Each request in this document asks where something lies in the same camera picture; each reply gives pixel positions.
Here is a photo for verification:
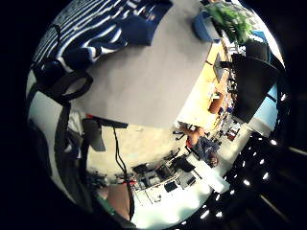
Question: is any black table clamp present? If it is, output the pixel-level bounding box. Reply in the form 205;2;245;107
82;116;130;129

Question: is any the person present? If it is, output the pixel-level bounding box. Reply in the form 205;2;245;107
26;72;107;213

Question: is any blue white striped cloth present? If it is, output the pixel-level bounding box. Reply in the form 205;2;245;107
33;0;175;72

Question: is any black office chair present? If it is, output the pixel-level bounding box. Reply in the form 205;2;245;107
171;156;197;173

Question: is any blue flower pot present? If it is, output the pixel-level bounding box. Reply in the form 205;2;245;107
191;11;223;43

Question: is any brown chair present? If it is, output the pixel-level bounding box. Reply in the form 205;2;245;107
207;92;225;115

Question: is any small grey monitor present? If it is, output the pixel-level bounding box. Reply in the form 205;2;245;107
213;52;225;82

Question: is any white office desk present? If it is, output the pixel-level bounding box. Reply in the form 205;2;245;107
130;152;232;230

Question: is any green leafy plant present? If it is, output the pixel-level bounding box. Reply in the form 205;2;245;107
204;1;257;45

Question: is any large black monitor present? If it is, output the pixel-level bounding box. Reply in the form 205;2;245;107
231;53;281;125

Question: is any group of ceiling lamps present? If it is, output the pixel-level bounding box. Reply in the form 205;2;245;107
200;92;289;222

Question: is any black cable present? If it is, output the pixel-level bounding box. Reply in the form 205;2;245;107
111;126;136;222

